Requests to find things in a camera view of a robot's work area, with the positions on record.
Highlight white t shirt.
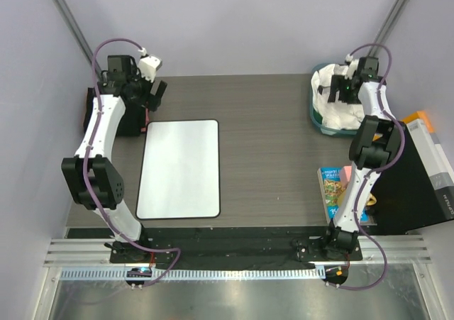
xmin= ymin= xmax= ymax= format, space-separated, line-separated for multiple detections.
xmin=311 ymin=64 xmax=365 ymax=131

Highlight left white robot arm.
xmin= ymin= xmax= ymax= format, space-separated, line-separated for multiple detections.
xmin=61 ymin=52 xmax=167 ymax=263

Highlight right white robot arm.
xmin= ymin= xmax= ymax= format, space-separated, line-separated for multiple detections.
xmin=320 ymin=57 xmax=405 ymax=260

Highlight teal plastic basket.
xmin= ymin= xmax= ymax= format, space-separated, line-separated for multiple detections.
xmin=308 ymin=63 xmax=357 ymax=137

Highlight pink sticky pad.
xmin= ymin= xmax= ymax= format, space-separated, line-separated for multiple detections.
xmin=339 ymin=166 xmax=352 ymax=187

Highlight white folding board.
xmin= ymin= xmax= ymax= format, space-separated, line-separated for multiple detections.
xmin=135 ymin=119 xmax=221 ymax=221

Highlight colourful picture book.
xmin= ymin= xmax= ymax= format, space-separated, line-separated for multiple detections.
xmin=317 ymin=167 xmax=347 ymax=223

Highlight black orange box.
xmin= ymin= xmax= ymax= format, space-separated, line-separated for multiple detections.
xmin=370 ymin=111 xmax=453 ymax=235

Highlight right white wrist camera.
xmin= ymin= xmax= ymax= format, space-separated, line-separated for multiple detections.
xmin=344 ymin=59 xmax=359 ymax=80

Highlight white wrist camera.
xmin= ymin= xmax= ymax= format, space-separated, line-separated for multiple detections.
xmin=344 ymin=59 xmax=359 ymax=80
xmin=138 ymin=55 xmax=162 ymax=82

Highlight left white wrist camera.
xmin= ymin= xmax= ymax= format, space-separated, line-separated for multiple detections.
xmin=138 ymin=55 xmax=162 ymax=82

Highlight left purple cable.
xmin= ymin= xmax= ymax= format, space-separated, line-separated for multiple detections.
xmin=82 ymin=38 xmax=182 ymax=288

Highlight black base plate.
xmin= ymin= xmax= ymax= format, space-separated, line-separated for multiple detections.
xmin=67 ymin=226 xmax=362 ymax=271

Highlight aluminium rail frame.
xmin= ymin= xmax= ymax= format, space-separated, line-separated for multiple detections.
xmin=44 ymin=236 xmax=431 ymax=282

